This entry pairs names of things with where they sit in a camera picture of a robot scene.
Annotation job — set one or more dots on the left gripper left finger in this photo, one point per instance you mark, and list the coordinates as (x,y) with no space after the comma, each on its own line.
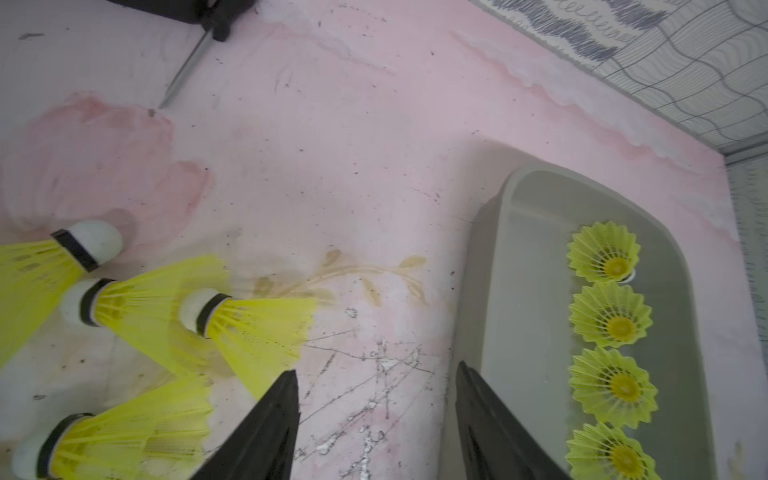
(263,444)

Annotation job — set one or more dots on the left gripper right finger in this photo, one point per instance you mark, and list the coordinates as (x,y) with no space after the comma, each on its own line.
(494,444)

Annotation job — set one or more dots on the yellow shuttlecock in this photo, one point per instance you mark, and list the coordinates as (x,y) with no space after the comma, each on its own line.
(610,315)
(602,452)
(144,311)
(612,387)
(603,253)
(157,435)
(35,275)
(259,339)

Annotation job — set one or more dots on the grey plastic storage box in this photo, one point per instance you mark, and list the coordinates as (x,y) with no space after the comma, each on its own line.
(513,323)

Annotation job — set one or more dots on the black handled screwdriver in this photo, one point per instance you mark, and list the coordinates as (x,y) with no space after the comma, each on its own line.
(217,21)

